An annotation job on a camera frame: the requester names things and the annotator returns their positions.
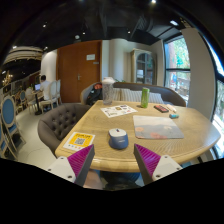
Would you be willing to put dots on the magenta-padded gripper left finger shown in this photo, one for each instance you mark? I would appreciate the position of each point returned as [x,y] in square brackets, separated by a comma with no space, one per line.
[81,161]

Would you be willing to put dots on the person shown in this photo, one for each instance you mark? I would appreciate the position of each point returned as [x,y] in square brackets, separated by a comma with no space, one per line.
[45,88]

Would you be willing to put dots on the small teal box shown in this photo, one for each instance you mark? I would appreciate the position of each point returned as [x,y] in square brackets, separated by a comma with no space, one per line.
[174,116]

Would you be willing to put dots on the landscape print mouse pad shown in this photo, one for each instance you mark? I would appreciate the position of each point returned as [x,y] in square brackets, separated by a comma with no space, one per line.
[156,127]

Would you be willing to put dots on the brown wooden door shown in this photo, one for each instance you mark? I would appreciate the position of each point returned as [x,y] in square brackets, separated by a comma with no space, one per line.
[78,73]

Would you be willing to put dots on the green drink can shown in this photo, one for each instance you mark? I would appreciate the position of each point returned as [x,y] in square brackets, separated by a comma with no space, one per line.
[145,98]

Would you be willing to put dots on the black and red flat case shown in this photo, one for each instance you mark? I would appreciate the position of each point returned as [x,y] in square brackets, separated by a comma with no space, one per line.
[161,108]

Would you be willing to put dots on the clear shaker bottle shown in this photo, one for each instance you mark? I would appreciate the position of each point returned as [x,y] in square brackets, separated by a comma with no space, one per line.
[108,91]

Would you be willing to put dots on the black framed side window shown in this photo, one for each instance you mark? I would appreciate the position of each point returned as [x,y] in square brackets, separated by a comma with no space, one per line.
[219,110]

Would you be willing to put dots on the white tube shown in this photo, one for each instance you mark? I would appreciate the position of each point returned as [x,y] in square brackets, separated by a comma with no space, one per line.
[171,108]

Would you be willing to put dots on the blue and white computer mouse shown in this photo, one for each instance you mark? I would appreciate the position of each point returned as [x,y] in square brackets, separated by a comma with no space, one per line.
[118,139]

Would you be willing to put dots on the grey tufted armchair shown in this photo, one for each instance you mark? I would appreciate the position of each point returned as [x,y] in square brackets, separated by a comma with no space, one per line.
[60,123]

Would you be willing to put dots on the yellow code card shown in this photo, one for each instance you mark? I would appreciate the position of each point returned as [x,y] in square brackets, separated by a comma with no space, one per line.
[79,141]

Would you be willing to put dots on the arched glass cabinet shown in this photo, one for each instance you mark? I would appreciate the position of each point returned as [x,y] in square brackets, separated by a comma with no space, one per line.
[143,66]

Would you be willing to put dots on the blue round-back chair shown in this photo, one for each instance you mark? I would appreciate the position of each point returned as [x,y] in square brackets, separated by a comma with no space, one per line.
[8,111]

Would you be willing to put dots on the white door sign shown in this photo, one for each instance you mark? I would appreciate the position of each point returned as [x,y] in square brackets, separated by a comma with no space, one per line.
[90,57]

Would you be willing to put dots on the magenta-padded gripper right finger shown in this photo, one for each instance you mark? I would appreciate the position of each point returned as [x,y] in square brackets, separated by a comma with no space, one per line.
[148,161]

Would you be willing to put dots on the grey curved sofa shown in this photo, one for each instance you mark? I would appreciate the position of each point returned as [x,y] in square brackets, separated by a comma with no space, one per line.
[170,95]

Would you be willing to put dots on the black backpack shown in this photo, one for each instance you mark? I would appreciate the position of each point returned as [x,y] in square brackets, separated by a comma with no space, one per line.
[94,95]

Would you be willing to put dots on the white sticker sheet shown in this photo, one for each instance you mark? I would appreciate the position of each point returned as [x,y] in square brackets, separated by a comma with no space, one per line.
[118,111]

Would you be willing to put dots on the striped cushion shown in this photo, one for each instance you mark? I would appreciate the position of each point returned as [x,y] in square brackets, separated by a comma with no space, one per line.
[130,95]
[117,94]
[156,98]

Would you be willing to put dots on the group of white chairs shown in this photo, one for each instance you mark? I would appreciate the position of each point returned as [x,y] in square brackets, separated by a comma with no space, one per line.
[51,95]

